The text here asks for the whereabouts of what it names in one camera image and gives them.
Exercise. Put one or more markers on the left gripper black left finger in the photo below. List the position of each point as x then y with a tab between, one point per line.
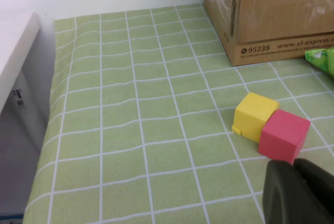
284	198

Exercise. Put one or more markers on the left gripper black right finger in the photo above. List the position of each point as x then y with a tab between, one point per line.
323	190

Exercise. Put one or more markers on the pink foam cube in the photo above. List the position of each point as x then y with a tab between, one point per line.
281	135

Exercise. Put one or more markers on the yellow foam cube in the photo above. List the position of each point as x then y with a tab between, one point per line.
253	114

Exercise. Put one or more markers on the large green Lay's chip bag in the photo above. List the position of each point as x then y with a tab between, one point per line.
322	59

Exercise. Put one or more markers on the green checkered tablecloth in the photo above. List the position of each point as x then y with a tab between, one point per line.
130	130

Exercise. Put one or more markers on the cardboard box marked F2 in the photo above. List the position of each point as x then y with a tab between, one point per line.
274	12

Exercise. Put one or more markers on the white cabinet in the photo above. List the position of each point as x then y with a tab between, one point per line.
18	59

